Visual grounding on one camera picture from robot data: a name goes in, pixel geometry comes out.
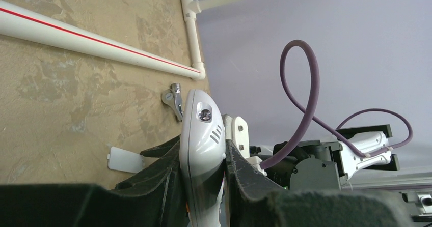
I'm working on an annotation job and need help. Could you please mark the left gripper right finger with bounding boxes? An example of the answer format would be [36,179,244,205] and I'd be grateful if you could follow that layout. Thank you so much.
[225,140,413,226]

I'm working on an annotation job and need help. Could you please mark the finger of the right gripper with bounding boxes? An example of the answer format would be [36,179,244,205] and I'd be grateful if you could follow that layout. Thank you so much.
[140,135,180,158]

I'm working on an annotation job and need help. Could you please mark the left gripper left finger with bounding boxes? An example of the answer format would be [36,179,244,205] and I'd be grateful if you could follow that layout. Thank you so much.
[1,144,189,226]

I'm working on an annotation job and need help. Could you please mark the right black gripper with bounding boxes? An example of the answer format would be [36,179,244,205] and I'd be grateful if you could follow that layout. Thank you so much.
[250,141,304,189]

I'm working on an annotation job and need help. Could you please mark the white battery cover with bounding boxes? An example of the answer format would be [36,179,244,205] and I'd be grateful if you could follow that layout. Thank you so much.
[107,147,145,174]

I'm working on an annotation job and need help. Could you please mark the white remote control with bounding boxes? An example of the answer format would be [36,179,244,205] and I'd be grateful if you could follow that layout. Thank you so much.
[179,89,226,226]

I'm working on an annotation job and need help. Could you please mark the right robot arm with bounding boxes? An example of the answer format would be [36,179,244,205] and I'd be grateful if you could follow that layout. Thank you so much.
[140,124,400,190]

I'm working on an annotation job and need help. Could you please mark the chrome metal faucet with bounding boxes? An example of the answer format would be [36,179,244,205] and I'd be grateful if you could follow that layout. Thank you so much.
[161,83,183,122]

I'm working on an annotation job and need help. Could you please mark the aluminium extrusion rail frame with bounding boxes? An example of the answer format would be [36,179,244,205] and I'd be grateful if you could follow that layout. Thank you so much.
[342,166,431,226]

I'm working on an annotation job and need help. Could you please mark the white PVC pipe frame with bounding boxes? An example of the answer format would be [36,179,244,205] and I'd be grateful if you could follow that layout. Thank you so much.
[1,0,241,80]

